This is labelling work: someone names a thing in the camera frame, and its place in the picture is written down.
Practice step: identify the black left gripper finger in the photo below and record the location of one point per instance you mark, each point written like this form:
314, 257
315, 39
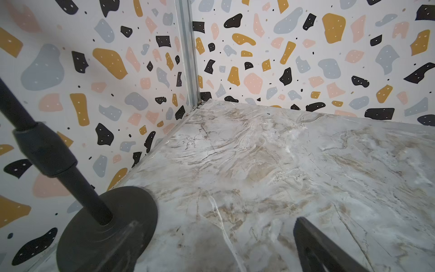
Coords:
318, 253

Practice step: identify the black microphone stand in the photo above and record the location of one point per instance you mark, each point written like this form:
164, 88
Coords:
111, 230

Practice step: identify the left corner aluminium post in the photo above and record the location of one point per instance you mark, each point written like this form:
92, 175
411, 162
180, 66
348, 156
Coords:
183, 11

